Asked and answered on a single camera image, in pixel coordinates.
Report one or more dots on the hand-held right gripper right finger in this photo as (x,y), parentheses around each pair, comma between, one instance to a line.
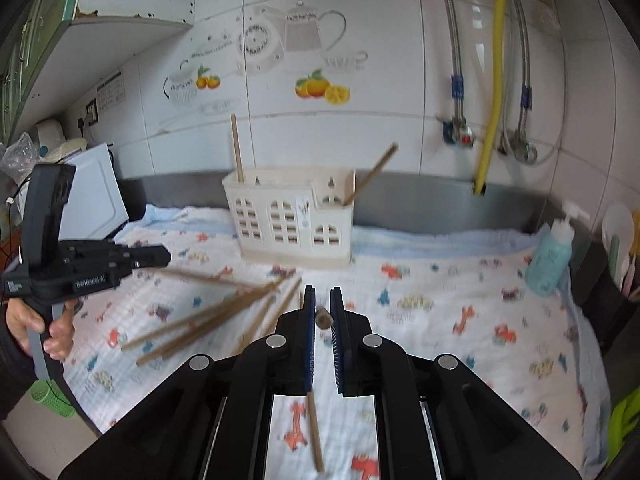
(336,355)

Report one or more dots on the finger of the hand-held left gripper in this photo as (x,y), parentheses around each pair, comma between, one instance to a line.
(142,251)
(150,262)

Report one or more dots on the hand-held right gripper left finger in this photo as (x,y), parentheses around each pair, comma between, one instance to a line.
(310,350)

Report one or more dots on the brown wooden chopstick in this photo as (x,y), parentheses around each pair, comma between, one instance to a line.
(372,172)
(315,430)
(237,150)

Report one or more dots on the pile of wooden chopsticks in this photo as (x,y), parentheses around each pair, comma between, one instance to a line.
(210,317)

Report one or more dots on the white house-shaped utensil holder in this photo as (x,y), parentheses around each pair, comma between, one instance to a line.
(280,220)

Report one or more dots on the person's left forearm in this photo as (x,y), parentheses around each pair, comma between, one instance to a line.
(12,380)

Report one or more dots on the person's left hand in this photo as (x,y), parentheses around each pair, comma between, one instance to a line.
(20,325)

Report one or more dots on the white appliance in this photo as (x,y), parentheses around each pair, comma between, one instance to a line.
(95,195)

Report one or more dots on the clear plastic bag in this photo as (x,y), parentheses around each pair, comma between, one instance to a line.
(17,155)

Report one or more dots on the white rounded container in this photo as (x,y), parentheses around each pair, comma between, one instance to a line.
(50,132)

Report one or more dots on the printed animal blanket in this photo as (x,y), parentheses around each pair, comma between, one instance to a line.
(450,285)

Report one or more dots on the light blue towel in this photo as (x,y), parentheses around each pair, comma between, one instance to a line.
(425,240)

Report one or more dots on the green plastic basket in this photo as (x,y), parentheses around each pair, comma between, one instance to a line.
(50,400)

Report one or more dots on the teal pump soap bottle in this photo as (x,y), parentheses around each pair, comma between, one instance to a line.
(547,260)

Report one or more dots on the metal valve with red mark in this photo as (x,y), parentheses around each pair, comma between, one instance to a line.
(457,132)

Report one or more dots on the black utensil cup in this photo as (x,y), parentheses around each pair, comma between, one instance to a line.
(600,310)

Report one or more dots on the green plastic item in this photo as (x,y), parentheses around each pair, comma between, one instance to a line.
(625,425)

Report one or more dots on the white plastic spoon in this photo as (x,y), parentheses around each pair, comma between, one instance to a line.
(617,225)

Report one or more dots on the yellow plastic utensil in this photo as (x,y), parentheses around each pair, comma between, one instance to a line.
(636,232)

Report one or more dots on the white wall label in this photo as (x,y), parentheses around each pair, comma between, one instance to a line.
(112,92)

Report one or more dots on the green wall cabinet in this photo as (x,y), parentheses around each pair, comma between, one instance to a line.
(30,35)

